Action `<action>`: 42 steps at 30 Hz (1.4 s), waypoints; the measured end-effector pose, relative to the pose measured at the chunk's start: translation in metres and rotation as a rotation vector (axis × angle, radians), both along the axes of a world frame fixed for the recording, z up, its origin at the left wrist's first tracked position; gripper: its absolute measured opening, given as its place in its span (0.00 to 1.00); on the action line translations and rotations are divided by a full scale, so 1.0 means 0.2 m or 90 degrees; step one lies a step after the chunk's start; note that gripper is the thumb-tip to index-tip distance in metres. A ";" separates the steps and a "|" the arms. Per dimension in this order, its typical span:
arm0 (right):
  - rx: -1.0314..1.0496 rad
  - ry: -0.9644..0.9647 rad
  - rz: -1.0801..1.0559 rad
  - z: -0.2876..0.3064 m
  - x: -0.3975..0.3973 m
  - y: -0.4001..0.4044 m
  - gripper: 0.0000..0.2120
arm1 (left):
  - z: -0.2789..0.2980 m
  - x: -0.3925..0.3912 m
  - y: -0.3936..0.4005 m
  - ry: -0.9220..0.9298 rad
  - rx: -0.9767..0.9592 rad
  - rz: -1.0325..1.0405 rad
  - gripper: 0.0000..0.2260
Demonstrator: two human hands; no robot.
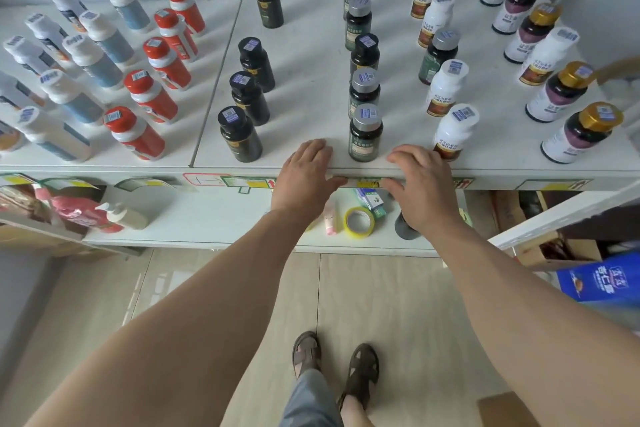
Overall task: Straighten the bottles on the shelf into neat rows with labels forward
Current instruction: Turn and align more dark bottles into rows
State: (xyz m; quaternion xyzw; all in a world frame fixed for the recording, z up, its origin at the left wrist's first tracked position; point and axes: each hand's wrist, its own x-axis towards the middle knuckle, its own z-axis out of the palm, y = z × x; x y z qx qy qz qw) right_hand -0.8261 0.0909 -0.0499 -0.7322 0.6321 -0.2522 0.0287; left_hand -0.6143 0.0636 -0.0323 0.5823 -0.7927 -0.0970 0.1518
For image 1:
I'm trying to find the small pink tube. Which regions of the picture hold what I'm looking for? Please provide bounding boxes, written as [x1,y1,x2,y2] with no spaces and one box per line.
[322,199,340,236]

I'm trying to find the green white small box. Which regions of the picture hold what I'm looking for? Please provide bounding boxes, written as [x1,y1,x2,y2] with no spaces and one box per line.
[353,187,391,218]

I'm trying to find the person's left forearm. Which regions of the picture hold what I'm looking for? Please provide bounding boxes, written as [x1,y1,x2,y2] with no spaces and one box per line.
[25,211,311,427]

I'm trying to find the person's right hand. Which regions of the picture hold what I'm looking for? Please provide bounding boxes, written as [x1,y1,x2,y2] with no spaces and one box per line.
[379,143,463,240]

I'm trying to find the person's grey trouser leg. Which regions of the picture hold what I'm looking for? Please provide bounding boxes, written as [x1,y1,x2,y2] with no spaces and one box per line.
[279,369,346,427]

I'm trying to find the person's right forearm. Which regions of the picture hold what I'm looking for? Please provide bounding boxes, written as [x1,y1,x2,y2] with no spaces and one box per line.
[429,221,640,427]

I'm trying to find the person's right sandal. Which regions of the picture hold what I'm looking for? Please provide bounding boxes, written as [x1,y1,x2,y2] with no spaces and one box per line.
[339,343,380,412]

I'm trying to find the person's sandal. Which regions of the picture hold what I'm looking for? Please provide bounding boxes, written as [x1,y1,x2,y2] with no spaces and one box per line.
[292,331,323,380]
[339,343,380,412]

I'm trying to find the white metal shelf rack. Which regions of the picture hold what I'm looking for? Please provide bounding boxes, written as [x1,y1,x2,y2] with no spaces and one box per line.
[0,0,640,272]

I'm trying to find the white bottle orange label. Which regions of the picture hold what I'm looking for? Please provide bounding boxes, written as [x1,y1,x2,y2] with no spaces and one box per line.
[0,70,49,112]
[25,13,71,65]
[0,119,26,152]
[2,35,63,75]
[48,0,89,32]

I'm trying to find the red bordered shelf label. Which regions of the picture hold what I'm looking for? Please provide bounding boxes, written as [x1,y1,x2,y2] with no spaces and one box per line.
[182,173,226,188]

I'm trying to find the person's left hand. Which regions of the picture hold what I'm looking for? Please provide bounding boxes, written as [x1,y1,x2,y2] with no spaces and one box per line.
[269,138,349,228]

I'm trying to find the red snack packets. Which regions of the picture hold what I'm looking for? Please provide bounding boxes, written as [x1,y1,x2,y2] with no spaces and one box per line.
[0,185,51,222]

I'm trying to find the black bottle black cap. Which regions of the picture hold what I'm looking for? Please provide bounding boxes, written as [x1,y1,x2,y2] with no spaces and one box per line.
[237,37,277,94]
[217,105,264,163]
[349,33,381,77]
[229,71,271,127]
[254,0,285,30]

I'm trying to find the yellow green tape roll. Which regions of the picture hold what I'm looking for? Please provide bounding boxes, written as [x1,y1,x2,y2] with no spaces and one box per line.
[343,206,376,239]

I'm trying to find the red bottle red cap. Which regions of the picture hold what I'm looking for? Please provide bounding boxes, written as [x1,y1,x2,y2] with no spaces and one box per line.
[153,8,200,64]
[165,0,207,36]
[103,106,167,162]
[123,69,179,125]
[143,37,193,91]

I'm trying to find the cardboard box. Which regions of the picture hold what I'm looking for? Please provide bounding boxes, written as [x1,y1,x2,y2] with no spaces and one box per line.
[0,224,116,260]
[492,190,606,272]

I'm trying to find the blue printed bag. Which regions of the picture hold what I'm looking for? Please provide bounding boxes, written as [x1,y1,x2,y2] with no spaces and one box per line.
[555,251,640,305]

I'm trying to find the white bottle gold cap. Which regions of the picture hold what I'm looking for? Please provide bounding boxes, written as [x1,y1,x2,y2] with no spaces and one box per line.
[540,101,625,165]
[503,3,563,65]
[491,0,544,36]

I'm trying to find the rattan chair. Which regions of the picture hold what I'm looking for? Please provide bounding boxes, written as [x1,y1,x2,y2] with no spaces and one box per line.
[595,55,640,87]

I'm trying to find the person's left sandal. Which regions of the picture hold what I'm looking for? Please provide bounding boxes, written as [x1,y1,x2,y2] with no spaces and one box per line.
[292,331,323,380]

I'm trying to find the pink soap pump bottle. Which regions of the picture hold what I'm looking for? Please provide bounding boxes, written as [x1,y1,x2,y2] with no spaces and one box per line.
[35,186,123,235]

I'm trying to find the stack of white rolls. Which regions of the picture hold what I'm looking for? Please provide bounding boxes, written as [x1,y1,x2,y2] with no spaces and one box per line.
[597,76,640,127]

